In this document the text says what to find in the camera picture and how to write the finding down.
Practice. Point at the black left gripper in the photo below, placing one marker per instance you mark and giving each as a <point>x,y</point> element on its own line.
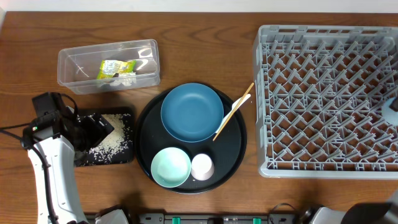
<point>94,131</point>

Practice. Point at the light blue cup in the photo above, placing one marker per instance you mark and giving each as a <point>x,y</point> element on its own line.
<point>389,115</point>

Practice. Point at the white rice pile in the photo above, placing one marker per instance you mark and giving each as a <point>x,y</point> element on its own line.
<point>111,145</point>

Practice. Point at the yellow green snack wrapper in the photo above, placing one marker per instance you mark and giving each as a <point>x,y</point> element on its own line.
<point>108,68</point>

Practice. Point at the blue plate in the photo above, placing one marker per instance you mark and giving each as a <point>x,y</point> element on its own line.
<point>192,112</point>

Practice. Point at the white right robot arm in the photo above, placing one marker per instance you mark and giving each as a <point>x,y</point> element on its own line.
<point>373,213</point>

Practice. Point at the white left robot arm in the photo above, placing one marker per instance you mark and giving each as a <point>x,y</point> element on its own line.
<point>51,140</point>

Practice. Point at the clear plastic waste bin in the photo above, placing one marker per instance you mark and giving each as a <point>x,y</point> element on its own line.
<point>78,67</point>

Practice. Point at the grey plastic dishwasher rack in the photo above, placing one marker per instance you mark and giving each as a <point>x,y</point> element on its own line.
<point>319,94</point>

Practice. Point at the rectangular black tray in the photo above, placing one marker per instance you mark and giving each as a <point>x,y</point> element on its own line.
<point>127,154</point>

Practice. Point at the crumpled white tissue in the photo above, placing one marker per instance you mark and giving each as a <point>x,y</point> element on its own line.
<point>124,79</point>

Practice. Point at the mint green bowl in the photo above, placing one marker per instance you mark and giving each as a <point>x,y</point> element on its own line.
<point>170,167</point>

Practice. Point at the pale pink cup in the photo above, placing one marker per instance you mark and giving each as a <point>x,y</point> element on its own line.
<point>202,167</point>

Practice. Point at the round black serving tray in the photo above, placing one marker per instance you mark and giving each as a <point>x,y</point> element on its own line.
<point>226,152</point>

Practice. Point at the wooden chopstick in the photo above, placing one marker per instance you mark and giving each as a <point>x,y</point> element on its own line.
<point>235,107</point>

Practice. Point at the black rail with green clips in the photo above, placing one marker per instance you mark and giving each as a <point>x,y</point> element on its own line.
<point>160,218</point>

